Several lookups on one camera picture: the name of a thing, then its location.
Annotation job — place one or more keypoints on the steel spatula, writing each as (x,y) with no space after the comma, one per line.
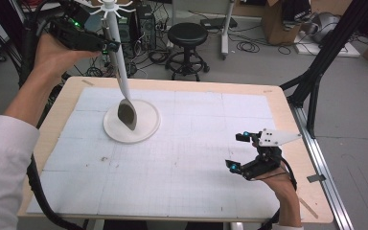
(127,115)

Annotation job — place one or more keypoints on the black metal frame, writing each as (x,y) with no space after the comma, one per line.
(329,51)

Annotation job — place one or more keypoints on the beige tape strip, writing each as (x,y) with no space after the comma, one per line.
(308,207)

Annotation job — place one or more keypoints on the white grid mat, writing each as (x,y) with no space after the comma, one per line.
(172,159)

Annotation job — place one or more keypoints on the black flat box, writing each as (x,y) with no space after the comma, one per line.
(218,22)

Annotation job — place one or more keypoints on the black bag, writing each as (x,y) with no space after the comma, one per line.
(297,9)

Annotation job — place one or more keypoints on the person's left hand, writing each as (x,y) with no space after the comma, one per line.
(51,60)

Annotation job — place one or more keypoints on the black computer tower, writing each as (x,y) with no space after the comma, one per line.
(146,28)

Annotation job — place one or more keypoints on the grey round machine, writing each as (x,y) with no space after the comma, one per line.
(326,25)

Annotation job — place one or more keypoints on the black round stool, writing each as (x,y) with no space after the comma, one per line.
(188,33)

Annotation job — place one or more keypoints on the white flat board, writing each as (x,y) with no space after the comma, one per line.
(348,51)

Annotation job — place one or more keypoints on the person's right hand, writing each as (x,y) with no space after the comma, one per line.
(281,188)

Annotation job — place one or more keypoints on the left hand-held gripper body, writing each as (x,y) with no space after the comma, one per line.
(76,36)

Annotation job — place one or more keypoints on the aluminium floor rail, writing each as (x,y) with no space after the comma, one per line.
(322,169)

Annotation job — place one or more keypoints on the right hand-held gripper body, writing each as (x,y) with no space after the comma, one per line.
(265,159)

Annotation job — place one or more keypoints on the grey tape piece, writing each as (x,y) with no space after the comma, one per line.
(316,178)

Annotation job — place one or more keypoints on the white utensil hook stand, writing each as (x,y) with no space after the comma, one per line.
(147,121)

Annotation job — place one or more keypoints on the large open cardboard box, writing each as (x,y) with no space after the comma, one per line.
(274,25)

